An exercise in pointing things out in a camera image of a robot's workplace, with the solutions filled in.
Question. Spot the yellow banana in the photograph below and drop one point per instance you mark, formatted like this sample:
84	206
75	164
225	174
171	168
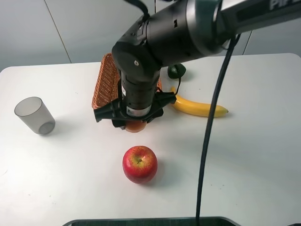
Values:
196	108

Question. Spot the orange wicker basket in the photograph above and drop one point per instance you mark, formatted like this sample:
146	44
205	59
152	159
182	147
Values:
106	88

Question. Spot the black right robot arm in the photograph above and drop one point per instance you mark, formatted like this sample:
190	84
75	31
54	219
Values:
183	31

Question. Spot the dark green avocado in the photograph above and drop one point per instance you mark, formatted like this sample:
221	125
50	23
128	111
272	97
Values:
176	71

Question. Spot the grey translucent plastic cup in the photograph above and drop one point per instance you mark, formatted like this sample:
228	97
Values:
33	112

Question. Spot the orange fruit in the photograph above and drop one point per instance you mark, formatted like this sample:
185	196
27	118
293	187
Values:
135	126

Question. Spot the red apple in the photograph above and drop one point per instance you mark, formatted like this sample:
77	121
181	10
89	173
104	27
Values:
140	164

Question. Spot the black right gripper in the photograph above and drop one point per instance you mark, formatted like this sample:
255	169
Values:
116	112

